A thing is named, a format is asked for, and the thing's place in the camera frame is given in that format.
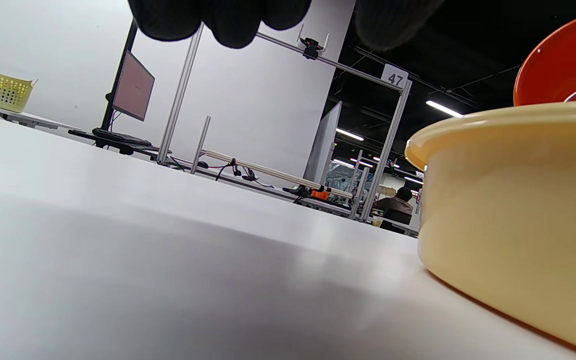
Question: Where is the person's left hand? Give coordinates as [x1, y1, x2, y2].
[128, 0, 446, 52]

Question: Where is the orange plastic bowl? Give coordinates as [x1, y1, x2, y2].
[513, 7, 576, 107]

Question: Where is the yellow plastic basin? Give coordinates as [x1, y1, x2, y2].
[404, 100, 576, 358]

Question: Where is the computer monitor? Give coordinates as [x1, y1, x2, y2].
[111, 49, 156, 122]

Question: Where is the bundle of beige slats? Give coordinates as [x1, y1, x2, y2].
[200, 149, 354, 200]

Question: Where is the black keyboard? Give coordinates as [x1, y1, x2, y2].
[92, 127, 153, 147]

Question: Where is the white partition panel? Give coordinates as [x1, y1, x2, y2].
[303, 101, 343, 186]

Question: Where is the ceiling strip light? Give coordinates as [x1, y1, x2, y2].
[425, 100, 464, 119]
[335, 128, 365, 142]

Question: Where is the white number sign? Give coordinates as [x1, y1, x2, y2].
[381, 65, 410, 91]

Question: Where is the white desk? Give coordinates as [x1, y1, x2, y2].
[0, 97, 76, 131]

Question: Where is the yellow plastic basket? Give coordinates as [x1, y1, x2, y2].
[0, 61, 39, 114]

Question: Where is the black camera with white antennas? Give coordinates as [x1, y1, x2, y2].
[297, 32, 330, 61]

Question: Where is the tangle of black cables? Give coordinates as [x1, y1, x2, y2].
[214, 158, 275, 190]

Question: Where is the aluminium frame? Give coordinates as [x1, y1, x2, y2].
[157, 22, 413, 221]

